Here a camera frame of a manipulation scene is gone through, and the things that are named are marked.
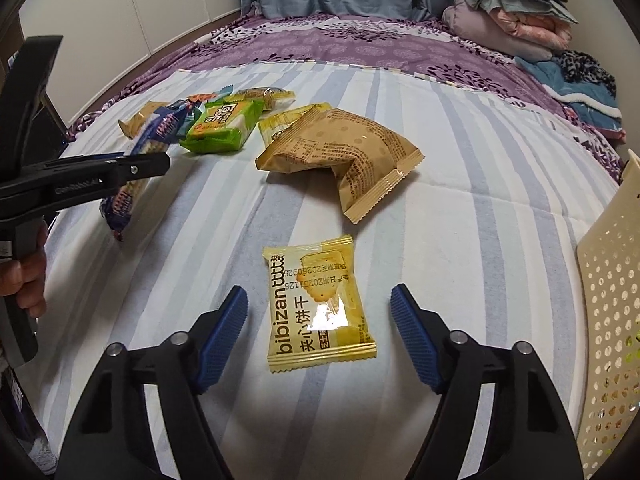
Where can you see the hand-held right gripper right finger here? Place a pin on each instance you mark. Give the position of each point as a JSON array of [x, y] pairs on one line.
[[415, 340]]

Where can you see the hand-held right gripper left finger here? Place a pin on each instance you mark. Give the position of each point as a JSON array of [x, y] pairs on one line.
[[225, 340]]

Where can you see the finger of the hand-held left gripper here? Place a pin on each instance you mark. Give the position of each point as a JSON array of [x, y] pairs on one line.
[[85, 161], [100, 175]]

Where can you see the long blue cracker packet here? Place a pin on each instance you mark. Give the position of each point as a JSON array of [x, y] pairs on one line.
[[125, 202]]

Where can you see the yellow biscuit packet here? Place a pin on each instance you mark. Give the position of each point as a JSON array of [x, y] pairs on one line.
[[315, 310], [280, 122]]

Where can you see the light blue snack packet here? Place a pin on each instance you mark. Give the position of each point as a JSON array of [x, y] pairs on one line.
[[202, 100]]

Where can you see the green cracker packet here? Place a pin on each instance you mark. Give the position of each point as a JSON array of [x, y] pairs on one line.
[[220, 125]]

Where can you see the cream perforated plastic basket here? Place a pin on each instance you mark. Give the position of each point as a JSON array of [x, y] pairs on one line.
[[610, 285]]

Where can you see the person's left hand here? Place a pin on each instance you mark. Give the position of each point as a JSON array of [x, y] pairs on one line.
[[25, 280]]

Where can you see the small tan snack packet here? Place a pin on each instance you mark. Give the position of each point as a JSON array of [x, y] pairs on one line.
[[140, 120]]

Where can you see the striped bed sheet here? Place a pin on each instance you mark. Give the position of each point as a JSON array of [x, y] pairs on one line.
[[475, 210]]

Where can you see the white wardrobe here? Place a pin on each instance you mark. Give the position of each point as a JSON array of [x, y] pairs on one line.
[[125, 5]]

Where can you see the clear packet with brown snack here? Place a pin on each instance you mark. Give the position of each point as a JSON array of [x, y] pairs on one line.
[[260, 95]]

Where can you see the large tan snack bag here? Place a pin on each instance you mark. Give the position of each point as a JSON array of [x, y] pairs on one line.
[[340, 150]]

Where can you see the purple floral bed sheet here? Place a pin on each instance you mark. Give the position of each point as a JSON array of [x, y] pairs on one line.
[[350, 45]]

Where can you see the blue fleece blanket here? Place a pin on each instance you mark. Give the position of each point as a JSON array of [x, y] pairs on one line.
[[590, 110]]

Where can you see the leopard print cloth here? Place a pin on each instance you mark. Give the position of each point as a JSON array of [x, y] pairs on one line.
[[585, 70]]

